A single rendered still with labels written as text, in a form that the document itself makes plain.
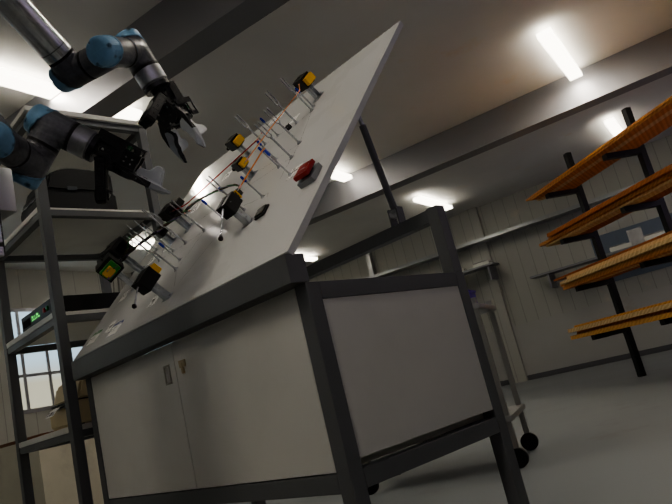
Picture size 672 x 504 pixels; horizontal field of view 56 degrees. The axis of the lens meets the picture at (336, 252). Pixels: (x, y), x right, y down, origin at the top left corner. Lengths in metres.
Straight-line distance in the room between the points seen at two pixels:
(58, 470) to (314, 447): 4.72
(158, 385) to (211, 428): 0.27
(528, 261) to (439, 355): 9.24
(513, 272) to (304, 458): 9.60
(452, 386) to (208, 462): 0.66
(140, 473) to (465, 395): 1.00
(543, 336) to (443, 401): 9.20
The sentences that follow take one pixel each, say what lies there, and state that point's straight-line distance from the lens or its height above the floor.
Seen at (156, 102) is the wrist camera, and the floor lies 1.37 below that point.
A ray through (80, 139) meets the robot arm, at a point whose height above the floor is 1.26.
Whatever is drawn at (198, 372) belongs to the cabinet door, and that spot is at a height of 0.69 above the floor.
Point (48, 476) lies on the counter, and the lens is 5.95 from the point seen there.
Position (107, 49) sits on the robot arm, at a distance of 1.67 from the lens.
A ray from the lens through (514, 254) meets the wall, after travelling 10.89.
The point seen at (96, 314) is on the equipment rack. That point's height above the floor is 1.03.
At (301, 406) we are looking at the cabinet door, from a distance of 1.40.
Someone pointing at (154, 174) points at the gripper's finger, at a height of 1.16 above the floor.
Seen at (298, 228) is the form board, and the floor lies 0.92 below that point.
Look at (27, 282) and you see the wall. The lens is 9.10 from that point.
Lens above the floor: 0.56
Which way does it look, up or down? 12 degrees up
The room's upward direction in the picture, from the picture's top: 14 degrees counter-clockwise
